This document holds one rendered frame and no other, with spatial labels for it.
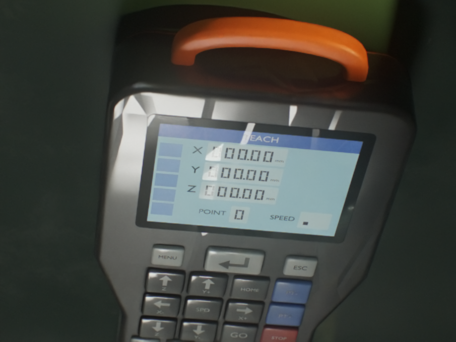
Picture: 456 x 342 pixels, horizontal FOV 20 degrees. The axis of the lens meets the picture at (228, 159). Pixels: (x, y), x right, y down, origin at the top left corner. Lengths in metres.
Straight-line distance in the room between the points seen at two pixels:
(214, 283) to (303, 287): 0.03
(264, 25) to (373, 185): 0.06
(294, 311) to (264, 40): 0.11
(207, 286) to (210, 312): 0.01
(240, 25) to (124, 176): 0.06
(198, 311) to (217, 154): 0.08
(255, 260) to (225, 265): 0.01
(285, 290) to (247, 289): 0.01
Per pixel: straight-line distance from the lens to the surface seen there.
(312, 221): 0.39
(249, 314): 0.43
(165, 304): 0.43
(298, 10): 0.37
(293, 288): 0.42
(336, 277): 0.42
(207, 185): 0.38
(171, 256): 0.41
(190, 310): 0.43
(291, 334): 0.44
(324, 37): 0.35
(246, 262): 0.41
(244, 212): 0.39
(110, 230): 0.40
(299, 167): 0.38
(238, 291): 0.42
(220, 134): 0.36
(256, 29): 0.35
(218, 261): 0.41
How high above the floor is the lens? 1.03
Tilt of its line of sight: 42 degrees down
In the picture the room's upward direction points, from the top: 180 degrees clockwise
